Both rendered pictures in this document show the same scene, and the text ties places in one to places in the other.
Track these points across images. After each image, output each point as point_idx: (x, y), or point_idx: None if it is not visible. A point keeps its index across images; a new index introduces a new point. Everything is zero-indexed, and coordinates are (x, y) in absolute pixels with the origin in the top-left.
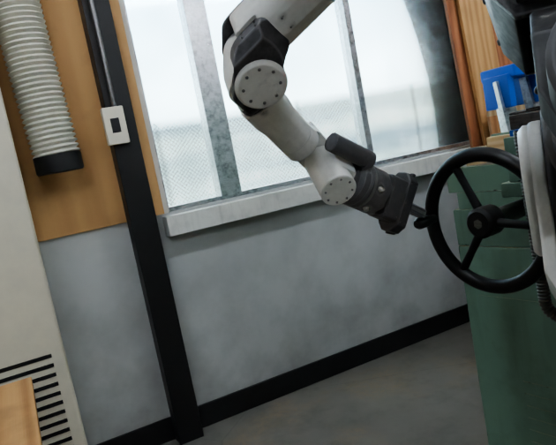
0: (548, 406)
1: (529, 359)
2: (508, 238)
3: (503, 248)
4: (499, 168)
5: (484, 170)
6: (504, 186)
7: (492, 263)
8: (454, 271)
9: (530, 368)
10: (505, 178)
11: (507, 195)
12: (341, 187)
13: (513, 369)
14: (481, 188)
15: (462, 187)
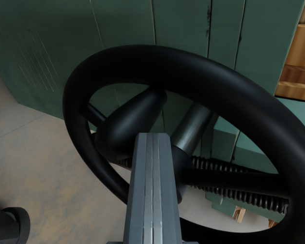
0: (36, 51)
1: (56, 42)
2: (166, 45)
3: (153, 34)
4: (277, 57)
5: (284, 24)
6: (229, 138)
7: (130, 11)
8: (66, 102)
9: (50, 41)
10: (254, 62)
11: (215, 137)
12: None
13: (38, 20)
14: (250, 9)
15: (230, 185)
